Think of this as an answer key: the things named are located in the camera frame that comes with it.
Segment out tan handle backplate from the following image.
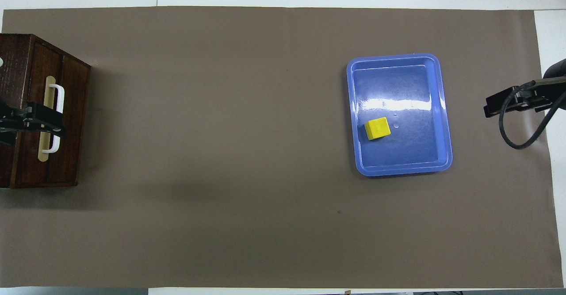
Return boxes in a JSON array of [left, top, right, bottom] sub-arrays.
[[38, 76, 56, 162]]

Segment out wooden drawer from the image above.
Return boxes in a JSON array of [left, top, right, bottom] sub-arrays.
[[10, 35, 92, 188]]

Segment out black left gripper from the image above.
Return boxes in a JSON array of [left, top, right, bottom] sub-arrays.
[[0, 103, 67, 145]]

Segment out brown table mat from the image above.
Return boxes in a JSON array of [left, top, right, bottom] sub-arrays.
[[0, 6, 564, 289]]

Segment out yellow block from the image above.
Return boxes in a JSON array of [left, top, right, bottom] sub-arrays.
[[364, 117, 391, 141]]

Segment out white drawer handle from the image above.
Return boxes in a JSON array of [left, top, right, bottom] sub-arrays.
[[42, 84, 65, 154]]

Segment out blue plastic tray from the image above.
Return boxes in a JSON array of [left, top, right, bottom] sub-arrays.
[[346, 53, 453, 177]]

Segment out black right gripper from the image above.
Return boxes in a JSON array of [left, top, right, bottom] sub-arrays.
[[484, 58, 566, 119]]

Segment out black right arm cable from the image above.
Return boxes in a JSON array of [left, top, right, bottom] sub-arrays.
[[498, 79, 566, 150]]

